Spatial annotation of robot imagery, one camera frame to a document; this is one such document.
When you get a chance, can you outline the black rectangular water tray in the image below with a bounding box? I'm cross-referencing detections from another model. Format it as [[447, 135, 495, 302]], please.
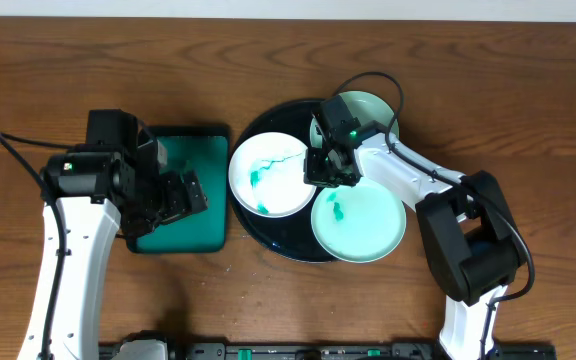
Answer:
[[127, 125, 230, 254]]

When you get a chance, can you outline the round black serving tray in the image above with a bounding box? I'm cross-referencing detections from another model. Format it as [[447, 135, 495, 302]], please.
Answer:
[[230, 99, 339, 263]]

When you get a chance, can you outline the white plate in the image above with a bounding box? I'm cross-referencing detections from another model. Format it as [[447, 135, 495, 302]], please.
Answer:
[[228, 132, 316, 218]]

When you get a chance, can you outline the mint plate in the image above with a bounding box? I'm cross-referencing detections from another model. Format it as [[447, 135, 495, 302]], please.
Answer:
[[309, 91, 400, 148], [311, 178, 407, 263]]

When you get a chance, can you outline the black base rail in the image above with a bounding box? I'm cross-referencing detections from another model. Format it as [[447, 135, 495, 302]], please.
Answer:
[[98, 341, 558, 360]]

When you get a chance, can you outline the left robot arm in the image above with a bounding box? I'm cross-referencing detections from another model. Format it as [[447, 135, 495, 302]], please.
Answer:
[[18, 109, 207, 359]]

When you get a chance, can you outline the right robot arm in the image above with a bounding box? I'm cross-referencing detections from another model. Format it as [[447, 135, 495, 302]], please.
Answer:
[[304, 95, 535, 359]]

